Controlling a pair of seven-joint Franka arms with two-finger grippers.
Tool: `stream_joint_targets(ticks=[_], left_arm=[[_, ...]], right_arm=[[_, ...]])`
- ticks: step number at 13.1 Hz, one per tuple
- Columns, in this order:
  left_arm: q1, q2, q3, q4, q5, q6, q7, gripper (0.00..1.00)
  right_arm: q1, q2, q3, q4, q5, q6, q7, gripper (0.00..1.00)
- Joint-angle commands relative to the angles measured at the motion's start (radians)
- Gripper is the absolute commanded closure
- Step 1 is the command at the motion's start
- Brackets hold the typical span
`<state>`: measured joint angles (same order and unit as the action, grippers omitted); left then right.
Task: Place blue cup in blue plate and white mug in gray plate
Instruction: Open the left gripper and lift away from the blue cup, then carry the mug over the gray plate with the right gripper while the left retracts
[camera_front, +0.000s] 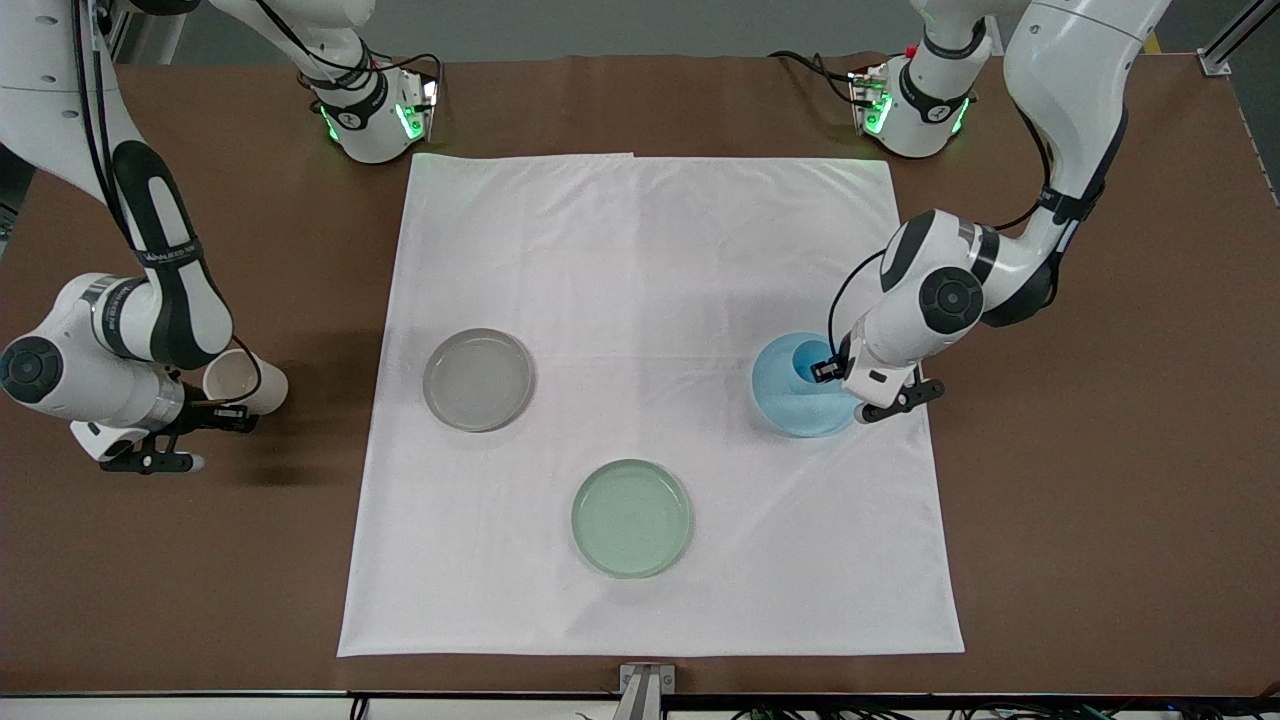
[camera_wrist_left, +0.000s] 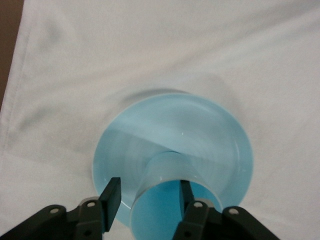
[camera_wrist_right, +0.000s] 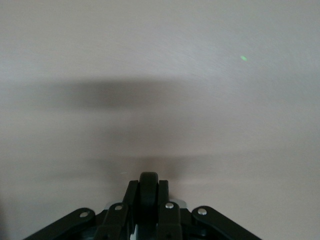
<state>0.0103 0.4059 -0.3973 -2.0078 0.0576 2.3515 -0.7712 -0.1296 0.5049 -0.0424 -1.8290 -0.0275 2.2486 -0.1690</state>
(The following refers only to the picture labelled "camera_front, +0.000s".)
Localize white cloth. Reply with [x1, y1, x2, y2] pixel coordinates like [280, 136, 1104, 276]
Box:
[337, 152, 966, 659]

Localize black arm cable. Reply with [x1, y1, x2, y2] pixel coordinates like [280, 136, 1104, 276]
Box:
[70, 0, 266, 406]
[826, 98, 1063, 361]

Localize blue plate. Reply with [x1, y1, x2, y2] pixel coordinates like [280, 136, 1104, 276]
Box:
[752, 332, 867, 439]

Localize gray plate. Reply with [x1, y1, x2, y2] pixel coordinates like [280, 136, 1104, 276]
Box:
[422, 328, 535, 433]

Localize metal bracket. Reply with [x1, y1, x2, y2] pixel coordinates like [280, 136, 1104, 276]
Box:
[619, 663, 677, 720]

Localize green plate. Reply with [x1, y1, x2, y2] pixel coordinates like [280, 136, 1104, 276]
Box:
[571, 459, 694, 579]

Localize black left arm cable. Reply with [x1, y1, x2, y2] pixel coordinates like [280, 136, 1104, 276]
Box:
[826, 98, 1063, 361]

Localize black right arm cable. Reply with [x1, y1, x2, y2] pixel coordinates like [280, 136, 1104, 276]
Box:
[70, 0, 266, 406]

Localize white mug with black handle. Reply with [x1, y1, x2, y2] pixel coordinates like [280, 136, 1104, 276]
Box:
[203, 348, 290, 433]

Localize blue cup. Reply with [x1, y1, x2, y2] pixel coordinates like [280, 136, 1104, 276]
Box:
[789, 337, 846, 389]

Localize black base cable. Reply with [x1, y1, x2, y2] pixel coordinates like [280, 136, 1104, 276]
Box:
[768, 50, 863, 106]
[255, 0, 444, 91]

